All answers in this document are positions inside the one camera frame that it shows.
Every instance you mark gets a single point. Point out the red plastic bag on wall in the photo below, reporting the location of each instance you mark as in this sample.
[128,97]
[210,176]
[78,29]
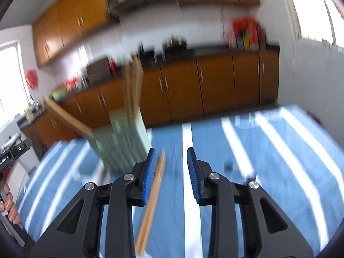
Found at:
[31,78]

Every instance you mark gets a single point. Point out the yellow detergent bottle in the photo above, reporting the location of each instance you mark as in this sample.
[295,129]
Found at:
[29,113]

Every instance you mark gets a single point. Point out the green plastic basin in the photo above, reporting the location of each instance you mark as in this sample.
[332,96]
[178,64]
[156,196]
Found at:
[59,94]

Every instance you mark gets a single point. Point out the tall red sauce bottle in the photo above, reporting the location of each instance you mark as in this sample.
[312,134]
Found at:
[251,39]

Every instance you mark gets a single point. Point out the blue white striped tablecloth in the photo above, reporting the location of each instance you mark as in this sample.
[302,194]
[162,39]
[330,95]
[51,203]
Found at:
[215,166]

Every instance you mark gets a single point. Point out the red white plastic bag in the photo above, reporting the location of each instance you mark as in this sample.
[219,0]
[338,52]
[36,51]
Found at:
[71,83]

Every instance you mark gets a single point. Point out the green perforated chopstick holder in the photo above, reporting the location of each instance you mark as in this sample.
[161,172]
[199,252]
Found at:
[121,145]

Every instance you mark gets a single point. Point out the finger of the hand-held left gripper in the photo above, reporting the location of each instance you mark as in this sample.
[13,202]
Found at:
[22,146]

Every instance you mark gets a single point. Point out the red plastic bag over bottles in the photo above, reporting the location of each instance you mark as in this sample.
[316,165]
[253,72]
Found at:
[244,24]

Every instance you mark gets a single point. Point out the person's left hand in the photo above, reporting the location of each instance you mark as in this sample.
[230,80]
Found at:
[11,205]

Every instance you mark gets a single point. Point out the small red bottle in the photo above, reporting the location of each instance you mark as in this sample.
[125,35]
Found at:
[113,65]

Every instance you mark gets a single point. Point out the black wok with lid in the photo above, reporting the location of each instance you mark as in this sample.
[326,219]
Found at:
[174,43]

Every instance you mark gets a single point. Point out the brown base cabinet unit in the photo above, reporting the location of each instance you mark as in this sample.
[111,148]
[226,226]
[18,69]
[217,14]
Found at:
[201,86]

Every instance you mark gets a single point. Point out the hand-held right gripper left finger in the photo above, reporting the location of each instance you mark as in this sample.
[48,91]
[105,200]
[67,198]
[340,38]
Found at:
[149,174]

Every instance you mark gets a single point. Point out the dark wooden cutting board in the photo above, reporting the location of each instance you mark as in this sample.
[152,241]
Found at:
[98,70]

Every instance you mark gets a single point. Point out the black kitchen countertop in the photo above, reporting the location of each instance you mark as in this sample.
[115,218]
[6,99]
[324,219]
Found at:
[209,52]

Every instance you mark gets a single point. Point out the window with white frame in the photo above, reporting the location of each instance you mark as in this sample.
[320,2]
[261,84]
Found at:
[8,78]
[319,8]

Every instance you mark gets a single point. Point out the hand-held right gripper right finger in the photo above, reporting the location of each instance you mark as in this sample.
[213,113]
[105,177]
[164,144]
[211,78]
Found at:
[192,174]

